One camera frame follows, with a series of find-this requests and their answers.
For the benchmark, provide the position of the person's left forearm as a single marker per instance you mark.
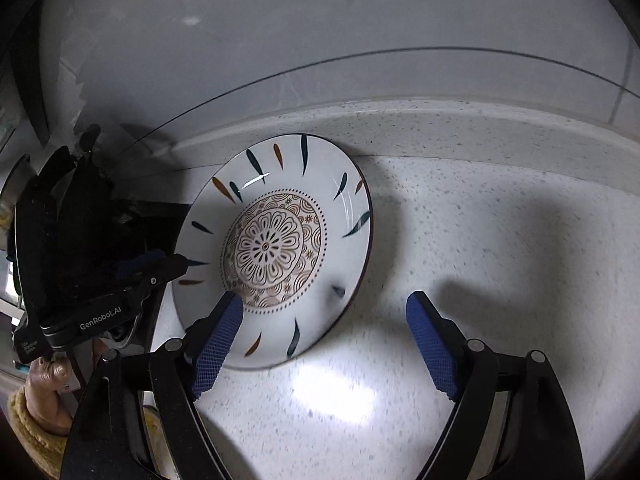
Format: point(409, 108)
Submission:
point(35, 440)

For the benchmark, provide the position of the person's left hand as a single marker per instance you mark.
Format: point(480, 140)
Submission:
point(47, 380)

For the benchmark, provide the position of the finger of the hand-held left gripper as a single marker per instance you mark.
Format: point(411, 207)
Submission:
point(165, 267)

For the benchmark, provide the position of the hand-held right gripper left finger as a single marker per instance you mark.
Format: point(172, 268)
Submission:
point(220, 340)

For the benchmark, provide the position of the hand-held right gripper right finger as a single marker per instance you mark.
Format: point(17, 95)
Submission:
point(430, 350)

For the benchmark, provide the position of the white plate with leaf pattern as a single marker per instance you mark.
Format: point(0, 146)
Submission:
point(280, 245)

